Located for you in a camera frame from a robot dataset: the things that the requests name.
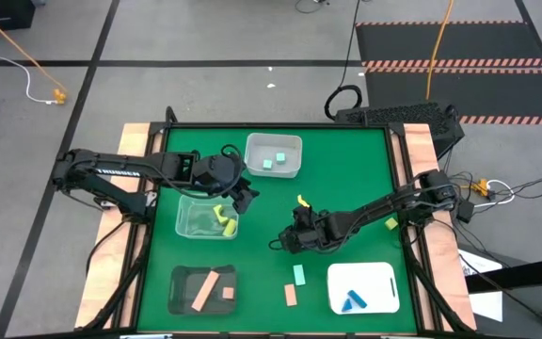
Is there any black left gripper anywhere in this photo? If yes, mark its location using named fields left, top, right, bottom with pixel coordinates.
left=191, top=144, right=262, bottom=216

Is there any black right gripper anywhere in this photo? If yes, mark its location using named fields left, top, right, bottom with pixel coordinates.
left=279, top=206, right=343, bottom=254

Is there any yellow-green arch block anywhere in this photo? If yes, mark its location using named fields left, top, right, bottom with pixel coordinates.
left=212, top=203, right=230, bottom=226

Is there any short salmon block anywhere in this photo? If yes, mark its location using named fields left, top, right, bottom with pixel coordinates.
left=283, top=283, right=298, bottom=308

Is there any blue rectangular block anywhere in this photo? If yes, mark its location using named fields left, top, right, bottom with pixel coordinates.
left=347, top=289, right=369, bottom=310

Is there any long salmon block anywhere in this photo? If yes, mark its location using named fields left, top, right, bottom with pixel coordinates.
left=190, top=269, right=221, bottom=313

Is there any white bin with curved rim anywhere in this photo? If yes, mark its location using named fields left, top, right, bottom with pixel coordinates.
left=244, top=132, right=304, bottom=179

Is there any clear plastic bin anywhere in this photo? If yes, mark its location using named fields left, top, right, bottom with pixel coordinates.
left=174, top=193, right=241, bottom=241

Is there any dark grey translucent bin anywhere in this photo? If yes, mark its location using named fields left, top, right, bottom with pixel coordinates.
left=167, top=265, right=238, bottom=316

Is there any wooden side board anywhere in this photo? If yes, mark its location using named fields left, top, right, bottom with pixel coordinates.
left=392, top=122, right=478, bottom=331
left=73, top=122, right=165, bottom=330

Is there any black perforated computer case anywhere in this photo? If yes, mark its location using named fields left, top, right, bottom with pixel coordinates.
left=334, top=102, right=466, bottom=150

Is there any black power adapter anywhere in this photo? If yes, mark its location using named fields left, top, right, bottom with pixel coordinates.
left=456, top=200, right=476, bottom=225

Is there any white paper sheet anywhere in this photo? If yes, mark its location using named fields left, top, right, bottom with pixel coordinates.
left=457, top=248, right=503, bottom=322

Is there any black desk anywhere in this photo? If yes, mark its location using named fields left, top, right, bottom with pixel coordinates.
left=464, top=253, right=542, bottom=339

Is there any black hazard-striped floor mat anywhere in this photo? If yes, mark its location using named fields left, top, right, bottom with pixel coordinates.
left=354, top=20, right=542, bottom=70
left=362, top=67, right=542, bottom=126

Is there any black box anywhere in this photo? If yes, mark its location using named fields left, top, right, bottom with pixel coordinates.
left=0, top=0, right=36, bottom=35

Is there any black hanging cable with loop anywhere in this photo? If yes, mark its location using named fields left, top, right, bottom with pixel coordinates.
left=323, top=0, right=364, bottom=121

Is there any black coiled floor cable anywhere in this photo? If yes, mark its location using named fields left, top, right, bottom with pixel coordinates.
left=294, top=0, right=331, bottom=14

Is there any yellow hanging cable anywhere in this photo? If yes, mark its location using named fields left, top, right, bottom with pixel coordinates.
left=424, top=0, right=455, bottom=101

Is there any yellow floor cable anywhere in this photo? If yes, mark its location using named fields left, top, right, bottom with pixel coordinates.
left=0, top=3, right=68, bottom=95

